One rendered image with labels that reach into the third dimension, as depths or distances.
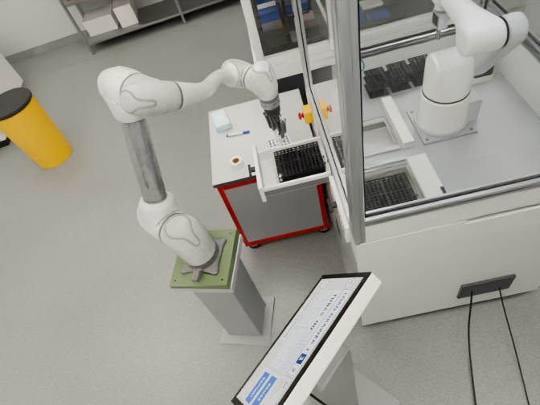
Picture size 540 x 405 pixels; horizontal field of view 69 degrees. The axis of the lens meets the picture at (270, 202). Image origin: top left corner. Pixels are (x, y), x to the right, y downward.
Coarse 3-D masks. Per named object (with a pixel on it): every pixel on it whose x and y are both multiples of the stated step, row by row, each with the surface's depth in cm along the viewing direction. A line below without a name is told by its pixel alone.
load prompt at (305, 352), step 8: (344, 296) 117; (336, 304) 117; (336, 312) 113; (328, 320) 113; (320, 328) 113; (312, 336) 114; (320, 336) 110; (312, 344) 110; (304, 352) 110; (296, 360) 110; (304, 360) 107; (296, 368) 107; (288, 376) 107
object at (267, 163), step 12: (288, 144) 197; (300, 144) 197; (312, 144) 198; (264, 156) 200; (324, 156) 195; (264, 168) 199; (264, 180) 194; (300, 180) 182; (312, 180) 183; (324, 180) 184; (264, 192) 185; (276, 192) 186
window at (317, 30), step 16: (304, 0) 143; (320, 0) 108; (304, 16) 155; (320, 16) 115; (304, 32) 169; (320, 32) 122; (304, 48) 186; (320, 48) 131; (320, 64) 141; (320, 80) 152; (336, 80) 113; (320, 96) 166; (336, 96) 120; (320, 112) 182; (336, 112) 129; (336, 128) 138; (336, 144) 149; (336, 160) 162
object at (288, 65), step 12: (240, 0) 206; (252, 12) 212; (252, 24) 217; (252, 36) 222; (276, 60) 236; (288, 60) 237; (300, 60) 238; (276, 72) 242; (288, 72) 243; (300, 72) 245; (288, 84) 253; (300, 84) 254; (312, 132) 286
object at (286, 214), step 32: (288, 96) 241; (256, 128) 230; (288, 128) 224; (224, 160) 219; (224, 192) 217; (256, 192) 221; (288, 192) 225; (320, 192) 228; (256, 224) 245; (288, 224) 249; (320, 224) 254
